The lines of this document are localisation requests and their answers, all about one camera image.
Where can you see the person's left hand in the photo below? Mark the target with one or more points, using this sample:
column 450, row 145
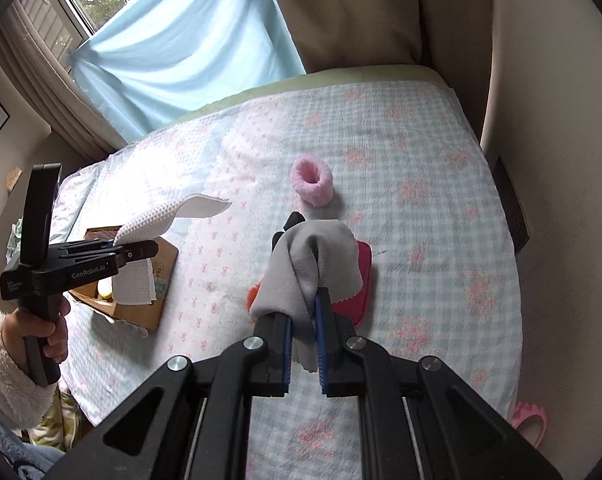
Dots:
column 56, row 332

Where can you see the grey cloth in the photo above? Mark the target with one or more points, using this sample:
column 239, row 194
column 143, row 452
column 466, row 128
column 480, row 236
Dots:
column 301, row 260

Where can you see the pale green mattress sheet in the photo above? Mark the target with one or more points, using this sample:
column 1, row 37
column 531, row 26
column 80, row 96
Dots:
column 291, row 82

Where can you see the white waffle cloth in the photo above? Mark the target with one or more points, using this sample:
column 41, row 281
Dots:
column 151, row 220

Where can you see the orange soft item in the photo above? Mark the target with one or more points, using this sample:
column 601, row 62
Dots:
column 253, row 296

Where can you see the beige wall switch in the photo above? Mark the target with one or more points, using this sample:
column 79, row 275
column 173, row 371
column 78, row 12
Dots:
column 13, row 179

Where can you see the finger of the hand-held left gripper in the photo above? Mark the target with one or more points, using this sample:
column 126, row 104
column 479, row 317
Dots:
column 136, row 251
column 88, row 246

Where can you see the beige upholstered headboard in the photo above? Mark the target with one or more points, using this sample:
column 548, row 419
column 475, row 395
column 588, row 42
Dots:
column 361, row 15

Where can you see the light blue curtain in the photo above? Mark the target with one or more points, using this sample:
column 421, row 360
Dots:
column 191, row 45

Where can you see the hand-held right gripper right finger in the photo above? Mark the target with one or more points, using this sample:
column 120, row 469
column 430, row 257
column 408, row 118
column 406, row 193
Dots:
column 323, row 345

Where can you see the cardboard box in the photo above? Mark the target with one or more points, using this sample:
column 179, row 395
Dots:
column 146, row 305

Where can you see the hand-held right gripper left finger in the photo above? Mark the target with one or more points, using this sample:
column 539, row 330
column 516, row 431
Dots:
column 286, row 355

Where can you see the person's left forearm fuzzy sleeve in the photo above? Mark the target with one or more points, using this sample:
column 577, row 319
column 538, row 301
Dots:
column 8, row 380

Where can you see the yellow item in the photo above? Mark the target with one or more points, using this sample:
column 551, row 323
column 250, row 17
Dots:
column 104, row 290

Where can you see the pink plastic item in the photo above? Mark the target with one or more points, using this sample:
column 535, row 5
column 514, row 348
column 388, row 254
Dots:
column 530, row 412

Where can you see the yellow green patterned cloth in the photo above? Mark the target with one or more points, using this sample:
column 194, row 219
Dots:
column 61, row 420

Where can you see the pink fuzzy sock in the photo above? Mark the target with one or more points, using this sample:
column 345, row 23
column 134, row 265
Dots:
column 312, row 180

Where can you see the dark wall plate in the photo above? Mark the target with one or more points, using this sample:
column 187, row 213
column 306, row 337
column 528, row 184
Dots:
column 512, row 205

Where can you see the checkered floral blanket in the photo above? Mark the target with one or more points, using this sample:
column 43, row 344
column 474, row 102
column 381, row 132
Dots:
column 406, row 210

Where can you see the beige curtain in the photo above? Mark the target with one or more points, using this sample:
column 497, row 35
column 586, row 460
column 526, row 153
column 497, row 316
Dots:
column 56, row 90

